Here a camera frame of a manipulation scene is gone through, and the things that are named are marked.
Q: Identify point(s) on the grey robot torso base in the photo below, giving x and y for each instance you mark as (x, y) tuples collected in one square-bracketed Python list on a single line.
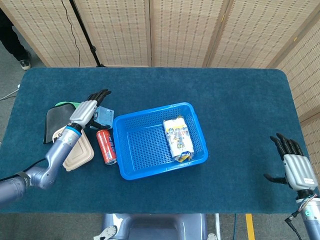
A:
[(155, 227)]

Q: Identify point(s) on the white packaged bag roll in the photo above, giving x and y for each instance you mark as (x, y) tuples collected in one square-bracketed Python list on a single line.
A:
[(178, 140)]

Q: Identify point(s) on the black tripod stand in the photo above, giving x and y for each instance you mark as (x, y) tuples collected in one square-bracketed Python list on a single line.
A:
[(86, 37)]

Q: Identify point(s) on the light blue speaker box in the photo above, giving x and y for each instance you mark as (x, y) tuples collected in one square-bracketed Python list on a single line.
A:
[(106, 116)]

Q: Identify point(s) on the teal table carpet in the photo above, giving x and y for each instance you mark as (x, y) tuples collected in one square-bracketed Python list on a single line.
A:
[(225, 112)]

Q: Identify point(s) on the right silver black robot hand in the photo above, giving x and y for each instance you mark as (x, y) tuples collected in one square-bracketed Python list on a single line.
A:
[(298, 172)]

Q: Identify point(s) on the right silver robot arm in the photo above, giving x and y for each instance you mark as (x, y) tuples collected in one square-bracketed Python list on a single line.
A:
[(311, 217)]

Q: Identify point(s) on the yellow floor tape strip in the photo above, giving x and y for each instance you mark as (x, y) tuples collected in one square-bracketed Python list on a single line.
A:
[(250, 227)]

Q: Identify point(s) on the person leg with sneaker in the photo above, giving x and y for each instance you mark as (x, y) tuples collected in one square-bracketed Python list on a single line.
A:
[(12, 42)]

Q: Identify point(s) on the red soda can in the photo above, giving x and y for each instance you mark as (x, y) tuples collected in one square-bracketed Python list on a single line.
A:
[(107, 147)]

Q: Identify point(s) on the blue perforated plastic basket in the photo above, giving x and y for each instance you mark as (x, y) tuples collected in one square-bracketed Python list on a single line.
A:
[(145, 147)]

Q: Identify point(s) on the grey and green microfiber cloth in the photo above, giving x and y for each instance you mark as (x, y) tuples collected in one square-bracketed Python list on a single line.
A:
[(56, 120)]

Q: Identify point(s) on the bamboo folding screen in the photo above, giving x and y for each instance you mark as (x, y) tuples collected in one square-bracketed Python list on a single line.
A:
[(185, 30)]

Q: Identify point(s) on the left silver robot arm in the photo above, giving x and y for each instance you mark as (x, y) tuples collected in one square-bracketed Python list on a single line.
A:
[(57, 152)]

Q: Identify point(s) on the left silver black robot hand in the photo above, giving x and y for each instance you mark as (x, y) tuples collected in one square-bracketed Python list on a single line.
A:
[(83, 112)]

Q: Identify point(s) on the beige lidded lunch box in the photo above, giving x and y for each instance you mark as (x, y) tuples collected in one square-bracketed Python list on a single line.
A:
[(80, 155)]

